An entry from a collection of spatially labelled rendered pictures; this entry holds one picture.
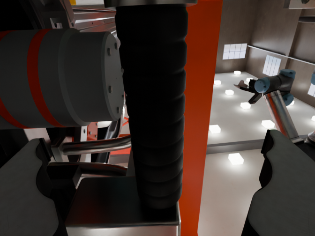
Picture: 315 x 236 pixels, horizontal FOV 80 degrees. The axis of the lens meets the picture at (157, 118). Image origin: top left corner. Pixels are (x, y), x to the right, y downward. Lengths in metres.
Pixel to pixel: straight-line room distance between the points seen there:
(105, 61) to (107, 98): 0.04
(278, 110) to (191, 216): 0.77
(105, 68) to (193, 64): 0.53
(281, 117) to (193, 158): 0.47
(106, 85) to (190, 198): 1.00
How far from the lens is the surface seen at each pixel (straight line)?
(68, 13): 0.55
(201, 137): 0.89
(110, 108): 0.25
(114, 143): 0.39
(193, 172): 1.02
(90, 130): 0.60
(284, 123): 1.10
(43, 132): 0.40
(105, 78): 0.24
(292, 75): 1.22
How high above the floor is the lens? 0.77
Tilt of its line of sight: 29 degrees up
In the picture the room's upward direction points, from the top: 177 degrees clockwise
